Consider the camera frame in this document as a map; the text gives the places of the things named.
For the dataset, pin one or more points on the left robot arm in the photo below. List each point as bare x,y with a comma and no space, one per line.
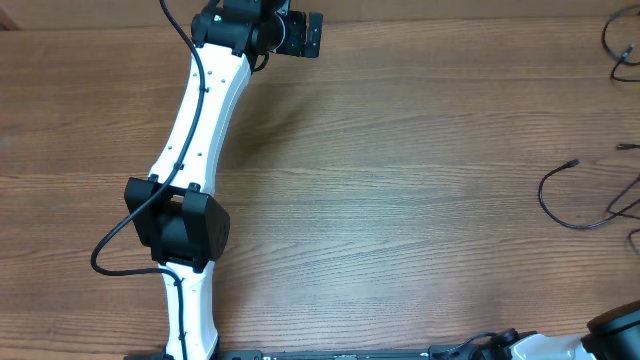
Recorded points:
174,210

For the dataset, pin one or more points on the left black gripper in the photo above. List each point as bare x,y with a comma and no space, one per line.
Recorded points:
296,44

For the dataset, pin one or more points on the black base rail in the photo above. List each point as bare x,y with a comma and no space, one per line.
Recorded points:
445,352

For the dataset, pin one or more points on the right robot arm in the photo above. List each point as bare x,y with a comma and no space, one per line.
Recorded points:
613,335

